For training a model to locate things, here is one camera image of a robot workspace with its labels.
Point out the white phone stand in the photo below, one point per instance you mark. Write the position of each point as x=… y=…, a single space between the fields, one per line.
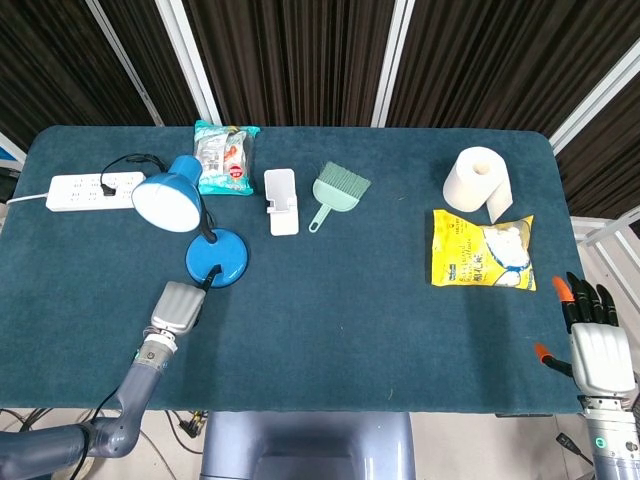
x=282 y=210

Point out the grey-blue robot torso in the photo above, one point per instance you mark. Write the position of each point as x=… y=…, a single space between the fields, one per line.
x=307 y=445

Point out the white power strip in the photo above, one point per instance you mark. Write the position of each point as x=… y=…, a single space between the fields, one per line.
x=80 y=191

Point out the teal snack packet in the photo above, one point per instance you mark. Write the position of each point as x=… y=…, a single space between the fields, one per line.
x=225 y=157

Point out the thin white frame post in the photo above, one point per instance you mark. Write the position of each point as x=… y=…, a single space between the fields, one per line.
x=127 y=65

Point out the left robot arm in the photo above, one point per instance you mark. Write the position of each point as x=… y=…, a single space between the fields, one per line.
x=135 y=395

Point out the black floor plug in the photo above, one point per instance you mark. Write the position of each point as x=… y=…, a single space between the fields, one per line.
x=567 y=441

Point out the white toilet paper roll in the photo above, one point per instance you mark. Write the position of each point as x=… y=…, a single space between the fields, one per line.
x=470 y=187

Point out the blue table cloth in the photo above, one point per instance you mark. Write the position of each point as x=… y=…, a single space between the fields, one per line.
x=340 y=320

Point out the white metal frame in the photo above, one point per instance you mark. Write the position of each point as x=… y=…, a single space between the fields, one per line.
x=607 y=235

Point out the wide white frame post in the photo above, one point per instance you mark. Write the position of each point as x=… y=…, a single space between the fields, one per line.
x=595 y=95
x=192 y=65
x=392 y=65

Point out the yellow snack bag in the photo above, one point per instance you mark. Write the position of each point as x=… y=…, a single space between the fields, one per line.
x=465 y=250

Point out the dark brown curtain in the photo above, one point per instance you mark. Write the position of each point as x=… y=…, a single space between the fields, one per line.
x=300 y=55

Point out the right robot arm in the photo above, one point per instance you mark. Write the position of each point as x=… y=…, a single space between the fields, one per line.
x=612 y=440

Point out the green small dust brush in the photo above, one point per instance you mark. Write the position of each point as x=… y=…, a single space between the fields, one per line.
x=340 y=187

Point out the blue desk lamp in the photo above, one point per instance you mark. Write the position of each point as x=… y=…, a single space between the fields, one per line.
x=167 y=200

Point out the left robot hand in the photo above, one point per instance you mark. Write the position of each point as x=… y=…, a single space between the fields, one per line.
x=177 y=307

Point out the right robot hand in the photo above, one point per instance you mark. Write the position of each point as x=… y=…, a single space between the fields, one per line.
x=602 y=360

